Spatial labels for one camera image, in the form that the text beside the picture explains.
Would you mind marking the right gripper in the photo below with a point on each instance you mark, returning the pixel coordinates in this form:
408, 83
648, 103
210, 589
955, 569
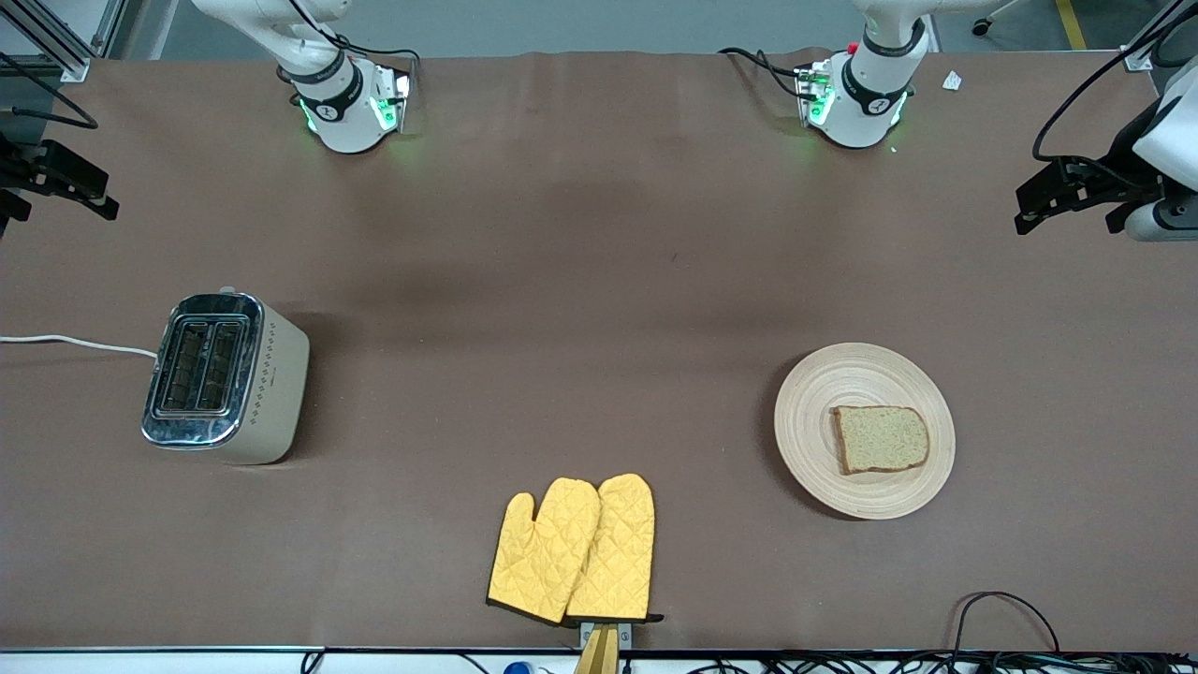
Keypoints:
11, 175

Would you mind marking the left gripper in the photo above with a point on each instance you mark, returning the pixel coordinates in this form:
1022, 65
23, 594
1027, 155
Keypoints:
1116, 166

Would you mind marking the round light wooden plate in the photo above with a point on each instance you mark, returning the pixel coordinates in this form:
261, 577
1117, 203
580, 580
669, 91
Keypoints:
842, 374

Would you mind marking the slice of brown bread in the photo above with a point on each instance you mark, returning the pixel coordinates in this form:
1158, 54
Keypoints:
882, 438

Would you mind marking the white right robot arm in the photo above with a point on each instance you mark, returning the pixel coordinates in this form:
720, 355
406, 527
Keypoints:
342, 112

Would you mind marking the cream and chrome toaster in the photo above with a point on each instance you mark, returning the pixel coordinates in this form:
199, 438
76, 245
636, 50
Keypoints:
234, 374

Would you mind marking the small white paper scrap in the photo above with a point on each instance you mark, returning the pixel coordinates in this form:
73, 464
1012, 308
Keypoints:
952, 81

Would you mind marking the aluminium corner profile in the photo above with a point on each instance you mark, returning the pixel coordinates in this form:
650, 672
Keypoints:
1144, 51

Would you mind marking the black chair caster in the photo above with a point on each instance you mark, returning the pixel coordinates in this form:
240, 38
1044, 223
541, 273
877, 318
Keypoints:
982, 27

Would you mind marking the yellow quilted oven mitt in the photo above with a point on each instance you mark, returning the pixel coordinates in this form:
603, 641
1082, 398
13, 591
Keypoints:
543, 552
618, 552

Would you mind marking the aluminium frame profile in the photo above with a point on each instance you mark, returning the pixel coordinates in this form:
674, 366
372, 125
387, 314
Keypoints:
65, 47

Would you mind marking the small metal bracket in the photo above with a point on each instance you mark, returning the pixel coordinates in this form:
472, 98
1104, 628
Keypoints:
625, 634

